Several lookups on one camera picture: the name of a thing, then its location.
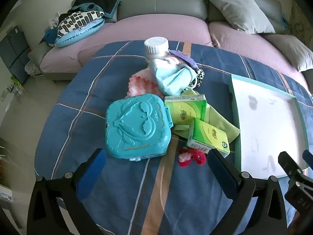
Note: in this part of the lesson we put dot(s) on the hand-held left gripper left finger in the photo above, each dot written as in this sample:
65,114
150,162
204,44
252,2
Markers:
94,169

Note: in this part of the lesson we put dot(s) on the black white patterned cloth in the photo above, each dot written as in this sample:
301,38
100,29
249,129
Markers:
78,20

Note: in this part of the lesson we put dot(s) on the white plastic bottle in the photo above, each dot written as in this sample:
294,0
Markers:
156,45

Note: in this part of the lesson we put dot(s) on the blue cloth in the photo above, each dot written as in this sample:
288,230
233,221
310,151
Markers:
50,35

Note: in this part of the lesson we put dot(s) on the leopard print scrunchie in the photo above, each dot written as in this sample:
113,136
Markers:
200,77

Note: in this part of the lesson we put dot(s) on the grey sofa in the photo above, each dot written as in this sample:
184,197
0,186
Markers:
166,2

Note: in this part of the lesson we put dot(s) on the teal plastic case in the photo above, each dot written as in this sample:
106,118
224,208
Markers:
137,127

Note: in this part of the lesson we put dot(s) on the pink sofa seat cover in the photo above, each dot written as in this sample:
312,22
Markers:
159,29
58,58
244,46

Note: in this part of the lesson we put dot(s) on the light blue face mask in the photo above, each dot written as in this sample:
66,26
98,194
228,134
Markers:
171,80

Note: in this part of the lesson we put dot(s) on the green cloth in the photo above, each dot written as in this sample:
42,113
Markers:
220,124

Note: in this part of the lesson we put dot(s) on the blue plaid blanket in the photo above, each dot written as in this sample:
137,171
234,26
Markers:
97,78

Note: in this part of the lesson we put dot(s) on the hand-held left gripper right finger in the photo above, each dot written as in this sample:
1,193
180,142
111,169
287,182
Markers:
221,173

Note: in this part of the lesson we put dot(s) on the grey pillow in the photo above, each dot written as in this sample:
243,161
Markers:
309,80
240,12
293,51

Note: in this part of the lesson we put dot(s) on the blue inflatable cushion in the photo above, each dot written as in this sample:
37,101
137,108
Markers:
73,39

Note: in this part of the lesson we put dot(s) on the purple headband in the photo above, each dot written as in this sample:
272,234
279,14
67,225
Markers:
183,56

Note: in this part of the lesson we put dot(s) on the blue cabinet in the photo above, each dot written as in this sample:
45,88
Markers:
13,53

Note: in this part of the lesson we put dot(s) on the green tissue pack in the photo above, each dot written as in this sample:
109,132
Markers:
185,110
210,137

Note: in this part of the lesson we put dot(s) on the teal white box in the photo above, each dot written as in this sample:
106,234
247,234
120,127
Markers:
264,127

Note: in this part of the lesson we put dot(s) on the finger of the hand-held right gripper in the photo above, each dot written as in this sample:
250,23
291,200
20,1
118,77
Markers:
308,158
289,165

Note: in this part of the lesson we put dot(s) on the pink white knit cloth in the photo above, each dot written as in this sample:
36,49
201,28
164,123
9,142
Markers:
139,84

